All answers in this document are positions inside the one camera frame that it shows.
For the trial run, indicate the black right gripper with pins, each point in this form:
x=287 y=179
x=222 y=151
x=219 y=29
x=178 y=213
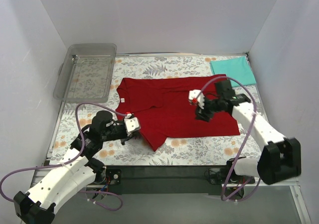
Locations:
x=206 y=112

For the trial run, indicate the red t shirt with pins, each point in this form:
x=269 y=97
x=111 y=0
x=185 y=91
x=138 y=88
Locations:
x=163 y=110

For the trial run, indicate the clear plastic bin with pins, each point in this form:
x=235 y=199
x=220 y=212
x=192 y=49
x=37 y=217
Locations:
x=86 y=73

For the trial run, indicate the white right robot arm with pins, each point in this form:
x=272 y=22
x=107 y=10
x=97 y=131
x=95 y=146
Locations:
x=280 y=156

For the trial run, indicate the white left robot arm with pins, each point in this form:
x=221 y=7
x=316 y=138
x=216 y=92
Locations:
x=77 y=168

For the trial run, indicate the floral tablecloth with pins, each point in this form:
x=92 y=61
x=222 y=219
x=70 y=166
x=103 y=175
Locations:
x=189 y=151

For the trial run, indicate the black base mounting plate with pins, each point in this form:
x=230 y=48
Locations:
x=196 y=179

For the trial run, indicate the folded teal t shirt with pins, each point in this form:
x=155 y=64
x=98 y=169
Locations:
x=237 y=68

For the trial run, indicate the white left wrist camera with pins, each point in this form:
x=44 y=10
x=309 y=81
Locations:
x=132 y=123

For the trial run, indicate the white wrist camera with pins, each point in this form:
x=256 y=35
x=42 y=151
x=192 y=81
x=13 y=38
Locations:
x=196 y=97
x=132 y=123

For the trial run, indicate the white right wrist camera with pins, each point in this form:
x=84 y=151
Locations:
x=196 y=97

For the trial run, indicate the aluminium frame rail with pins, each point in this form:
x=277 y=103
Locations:
x=40 y=174

